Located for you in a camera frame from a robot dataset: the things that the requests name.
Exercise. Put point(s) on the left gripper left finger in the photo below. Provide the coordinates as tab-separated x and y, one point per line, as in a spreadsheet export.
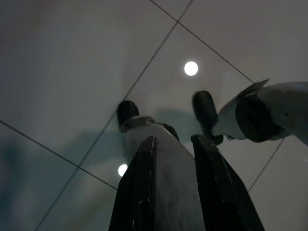
137	197

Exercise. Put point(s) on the robot right leg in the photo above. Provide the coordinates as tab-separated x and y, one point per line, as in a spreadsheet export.
288	108

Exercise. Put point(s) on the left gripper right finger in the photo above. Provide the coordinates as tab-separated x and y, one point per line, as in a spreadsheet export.
216	192

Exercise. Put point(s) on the robot leg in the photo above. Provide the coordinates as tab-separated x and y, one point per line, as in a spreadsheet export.
173	168
288	108

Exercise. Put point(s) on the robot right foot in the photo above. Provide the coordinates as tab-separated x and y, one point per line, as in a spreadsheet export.
204	106

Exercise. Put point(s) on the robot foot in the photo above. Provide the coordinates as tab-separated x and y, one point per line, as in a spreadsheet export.
127	109
204	106

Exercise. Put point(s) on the robot left leg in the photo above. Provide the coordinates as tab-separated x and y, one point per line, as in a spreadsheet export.
173	168

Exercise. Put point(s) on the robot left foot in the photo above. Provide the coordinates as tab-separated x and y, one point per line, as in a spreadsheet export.
127	109

